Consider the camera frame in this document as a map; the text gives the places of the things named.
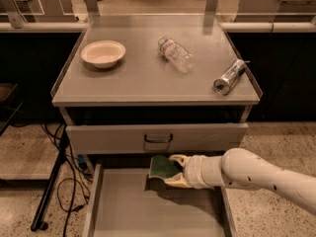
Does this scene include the open grey middle drawer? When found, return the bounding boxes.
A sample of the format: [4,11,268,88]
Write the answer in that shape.
[82,164,238,237]

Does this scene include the right white counter rail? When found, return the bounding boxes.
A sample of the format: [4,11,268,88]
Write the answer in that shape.
[221,23,316,33]

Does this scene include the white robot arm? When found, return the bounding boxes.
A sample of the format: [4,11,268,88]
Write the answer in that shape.
[165,148,316,214]

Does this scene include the clear plastic water bottle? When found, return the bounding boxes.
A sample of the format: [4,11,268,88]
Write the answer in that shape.
[158,37,194,74]

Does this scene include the silver drink can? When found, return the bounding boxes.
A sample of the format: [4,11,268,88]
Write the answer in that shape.
[213,59,247,95]

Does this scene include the grey top drawer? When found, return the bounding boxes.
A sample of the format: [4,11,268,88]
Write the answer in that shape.
[66,123,248,155]

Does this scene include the black stand leg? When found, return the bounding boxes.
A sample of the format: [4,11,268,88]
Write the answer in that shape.
[31,131,68,232]

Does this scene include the black floor cables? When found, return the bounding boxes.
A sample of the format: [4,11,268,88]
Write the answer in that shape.
[39,121,94,237]

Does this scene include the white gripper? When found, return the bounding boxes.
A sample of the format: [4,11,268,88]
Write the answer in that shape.
[164,154,210,190]

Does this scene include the left white counter rail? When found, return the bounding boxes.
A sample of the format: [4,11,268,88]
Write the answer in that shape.
[0,22,87,33]

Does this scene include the white paper bowl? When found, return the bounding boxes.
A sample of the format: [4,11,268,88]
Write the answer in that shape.
[81,40,125,69]

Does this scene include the far left metal bracket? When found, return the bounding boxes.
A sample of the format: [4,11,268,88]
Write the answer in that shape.
[1,0,26,29]

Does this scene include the black drawer handle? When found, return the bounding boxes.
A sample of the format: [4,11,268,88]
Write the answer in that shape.
[144,133,174,143]

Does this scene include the grey metal cabinet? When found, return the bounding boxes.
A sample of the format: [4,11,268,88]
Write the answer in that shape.
[52,15,260,167]

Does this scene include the green yellow sponge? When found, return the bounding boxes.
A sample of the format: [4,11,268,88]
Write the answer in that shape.
[149,155,183,180]

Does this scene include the white counter rail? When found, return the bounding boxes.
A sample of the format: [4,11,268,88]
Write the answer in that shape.
[221,23,316,33]
[0,22,87,33]

